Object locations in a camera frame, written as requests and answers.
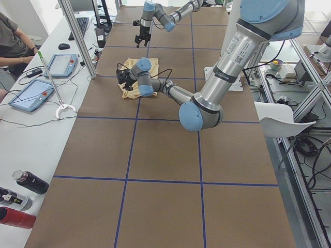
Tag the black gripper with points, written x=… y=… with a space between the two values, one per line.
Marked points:
x=127 y=77
x=143 y=32

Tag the cream long sleeve printed shirt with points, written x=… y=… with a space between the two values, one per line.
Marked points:
x=129 y=63

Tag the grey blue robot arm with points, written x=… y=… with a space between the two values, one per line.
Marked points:
x=258 y=22
x=168 y=21

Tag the black power adapter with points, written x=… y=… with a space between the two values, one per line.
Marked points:
x=100 y=36

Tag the black keyboard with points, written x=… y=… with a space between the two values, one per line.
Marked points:
x=83 y=24

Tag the reacher grabber stick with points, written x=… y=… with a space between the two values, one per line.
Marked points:
x=62 y=105

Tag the far blue teach pendant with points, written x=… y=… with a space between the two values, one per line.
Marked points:
x=62 y=65

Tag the blue teach pendant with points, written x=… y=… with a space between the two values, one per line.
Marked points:
x=32 y=96
x=62 y=65

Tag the black computer mouse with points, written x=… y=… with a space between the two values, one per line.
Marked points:
x=63 y=46

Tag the black phone on desk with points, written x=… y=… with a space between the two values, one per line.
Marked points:
x=34 y=72

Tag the near blue teach pendant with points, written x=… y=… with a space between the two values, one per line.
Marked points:
x=32 y=96

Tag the seated person in grey shirt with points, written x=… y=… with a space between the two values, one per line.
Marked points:
x=17 y=49

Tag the green bowl with yellow ball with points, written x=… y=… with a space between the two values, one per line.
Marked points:
x=276 y=64

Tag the black water bottle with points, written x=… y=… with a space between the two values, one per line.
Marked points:
x=30 y=181

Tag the white plastic chair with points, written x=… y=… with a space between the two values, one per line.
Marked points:
x=277 y=120

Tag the grey water bottle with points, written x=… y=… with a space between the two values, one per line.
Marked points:
x=14 y=200

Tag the red water bottle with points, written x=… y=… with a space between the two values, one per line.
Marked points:
x=17 y=218

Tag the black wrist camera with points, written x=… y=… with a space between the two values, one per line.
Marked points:
x=136 y=22
x=122 y=75

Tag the aluminium frame post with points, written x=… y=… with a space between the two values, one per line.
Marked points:
x=78 y=37

